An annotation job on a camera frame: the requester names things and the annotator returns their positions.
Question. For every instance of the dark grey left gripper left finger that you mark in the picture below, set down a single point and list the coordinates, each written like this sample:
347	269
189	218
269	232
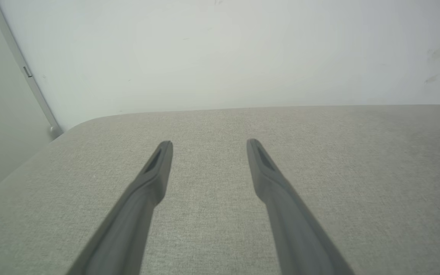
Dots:
128	225

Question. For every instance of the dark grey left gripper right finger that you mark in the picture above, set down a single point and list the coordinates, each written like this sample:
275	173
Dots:
296	229

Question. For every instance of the grey metal wall strip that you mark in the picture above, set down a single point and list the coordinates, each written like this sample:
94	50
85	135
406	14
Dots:
33	82

